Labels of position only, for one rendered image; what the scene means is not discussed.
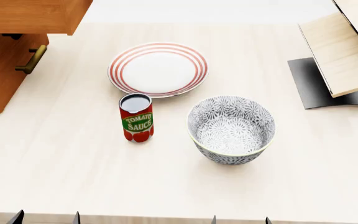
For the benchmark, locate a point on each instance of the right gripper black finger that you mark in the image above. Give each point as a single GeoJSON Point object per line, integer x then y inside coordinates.
{"type": "Point", "coordinates": [214, 220]}
{"type": "Point", "coordinates": [268, 221]}

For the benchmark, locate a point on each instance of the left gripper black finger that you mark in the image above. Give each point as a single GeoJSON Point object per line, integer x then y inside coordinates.
{"type": "Point", "coordinates": [77, 219]}
{"type": "Point", "coordinates": [18, 218]}

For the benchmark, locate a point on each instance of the brown wooden cabinet drawer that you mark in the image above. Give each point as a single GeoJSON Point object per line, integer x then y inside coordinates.
{"type": "Point", "coordinates": [26, 16]}

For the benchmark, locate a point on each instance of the grey floral patterned bowl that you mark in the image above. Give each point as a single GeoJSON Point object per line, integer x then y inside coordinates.
{"type": "Point", "coordinates": [230, 130]}

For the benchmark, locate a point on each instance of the red tomato sauce can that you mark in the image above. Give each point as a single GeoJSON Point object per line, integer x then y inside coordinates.
{"type": "Point", "coordinates": [137, 121]}

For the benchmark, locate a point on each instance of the white plate with red rings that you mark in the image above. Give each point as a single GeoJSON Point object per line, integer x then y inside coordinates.
{"type": "Point", "coordinates": [157, 70]}

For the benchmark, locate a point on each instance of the light wooden shelf rack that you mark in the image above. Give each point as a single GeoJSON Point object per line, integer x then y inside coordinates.
{"type": "Point", "coordinates": [340, 56]}

